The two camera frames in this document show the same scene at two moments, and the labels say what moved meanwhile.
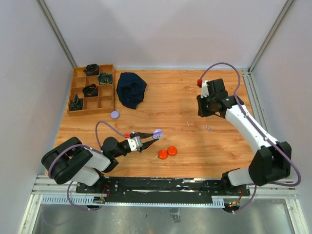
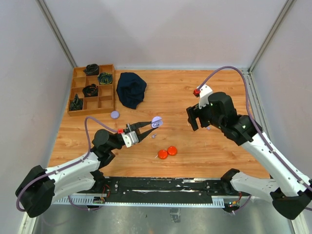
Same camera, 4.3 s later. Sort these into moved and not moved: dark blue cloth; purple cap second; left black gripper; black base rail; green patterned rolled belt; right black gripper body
Moved: left black gripper; right black gripper body
Not moved: green patterned rolled belt; dark blue cloth; purple cap second; black base rail
